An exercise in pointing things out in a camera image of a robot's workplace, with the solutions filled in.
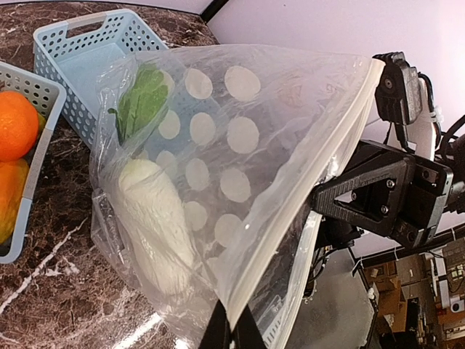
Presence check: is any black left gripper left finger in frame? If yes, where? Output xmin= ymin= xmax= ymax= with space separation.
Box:
xmin=198 ymin=300 xmax=231 ymax=349

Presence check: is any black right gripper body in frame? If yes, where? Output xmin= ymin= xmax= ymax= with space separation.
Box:
xmin=311 ymin=141 xmax=453 ymax=248

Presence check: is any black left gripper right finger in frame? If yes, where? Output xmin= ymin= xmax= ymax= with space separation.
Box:
xmin=232 ymin=306 xmax=264 ymax=349

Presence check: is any white toy radish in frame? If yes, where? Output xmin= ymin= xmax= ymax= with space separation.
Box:
xmin=116 ymin=65 xmax=195 ymax=296

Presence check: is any clear dotted zip top bag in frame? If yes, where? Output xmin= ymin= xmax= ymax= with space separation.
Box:
xmin=90 ymin=44 xmax=385 ymax=348

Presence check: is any orange toy fruit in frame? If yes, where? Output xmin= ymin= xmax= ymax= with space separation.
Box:
xmin=1 ymin=91 xmax=39 ymax=161

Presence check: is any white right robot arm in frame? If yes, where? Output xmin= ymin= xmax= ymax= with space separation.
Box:
xmin=307 ymin=118 xmax=464 ymax=249

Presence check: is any orange toy carrot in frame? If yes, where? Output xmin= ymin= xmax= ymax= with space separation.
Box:
xmin=1 ymin=159 xmax=29 ymax=244

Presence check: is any small blue perforated basket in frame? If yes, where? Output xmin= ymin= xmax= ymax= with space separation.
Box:
xmin=0 ymin=60 xmax=68 ymax=264

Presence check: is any large blue perforated basket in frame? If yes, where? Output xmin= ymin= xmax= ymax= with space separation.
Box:
xmin=33 ymin=9 xmax=168 ymax=148

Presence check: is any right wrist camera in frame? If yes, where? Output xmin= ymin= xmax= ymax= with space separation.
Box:
xmin=373 ymin=52 xmax=441 ymax=153

